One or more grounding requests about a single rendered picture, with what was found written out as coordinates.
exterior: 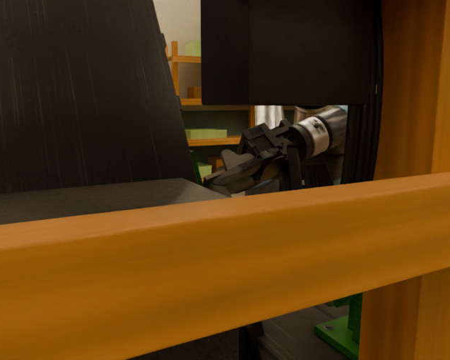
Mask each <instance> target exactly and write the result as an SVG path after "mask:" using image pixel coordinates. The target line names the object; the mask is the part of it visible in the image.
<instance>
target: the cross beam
mask: <svg viewBox="0 0 450 360"><path fill-rule="evenodd" d="M449 267H450V172H444V173H437V174H425V175H419V176H408V177H401V178H395V179H383V180H377V181H365V182H359V183H352V184H341V185H335V186H323V187H316V188H310V189H299V190H292V191H281V192H274V193H268V194H257V195H250V196H238V197H232V198H225V199H214V200H208V201H196V202H190V203H183V204H172V205H166V206H154V207H148V208H141V209H129V210H123V211H112V212H105V213H99V214H87V215H81V216H70V217H63V218H57V219H45V220H38V221H27V222H21V223H15V224H3V225H0V360H126V359H130V358H133V357H136V356H141V355H143V354H147V353H151V352H153V351H158V350H161V349H165V348H168V347H171V346H176V345H178V344H182V343H186V342H188V341H193V340H196V339H200V338H203V337H206V336H211V335H213V334H217V333H221V332H223V331H228V330H231V329H235V328H239V327H241V326H246V325H249V324H253V323H256V322H259V321H263V320H266V319H270V318H274V317H276V316H281V315H284V314H288V313H291V312H294V311H298V310H301V309H305V308H309V307H311V306H316V305H319V304H323V303H326V302H329V301H333V300H336V299H340V298H344V297H346V296H351V295H354V294H358V293H361V292H364V291H368V290H371V289H375V288H379V287H381V286H386V285H389V284H393V283H396V282H399V281H403V280H407V279H411V278H414V277H417V276H421V275H424V274H428V273H431V272H434V271H438V270H442V269H446V268H449Z"/></svg>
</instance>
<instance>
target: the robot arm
mask: <svg viewBox="0 0 450 360"><path fill-rule="evenodd" d="M326 107H327V106H295V113H294V124H293V125H291V124H290V123H289V121H288V120H287V119H285V118H284V107H283V106H254V110H255V126H254V127H251V128H250V129H247V130H244V131H242V135H241V139H240V142H239V146H238V149H237V152H236V153H234V152H232V151H231V150H229V149H225V150H223V151H222V152H221V159H222V161H223V164H224V165H223V166H220V167H218V168H217V169H216V171H220V170H222V169H225V171H226V172H224V173H223V174H222V175H220V176H218V177H217V178H216V179H214V180H213V181H212V184H213V185H220V186H225V187H226V188H227V189H228V191H229V193H230V194H237V193H240V192H243V191H245V196H250V195H257V194H268V193H274V192H281V191H292V190H299V189H305V183H304V173H303V166H310V165H311V166H313V165H321V164H327V166H328V169H329V172H330V174H331V178H332V180H333V183H334V186H335V185H340V183H341V173H342V166H343V160H344V146H345V138H346V121H347V111H348V106H333V107H331V108H330V109H327V110H326V111H323V110H324V108H326Z"/></svg>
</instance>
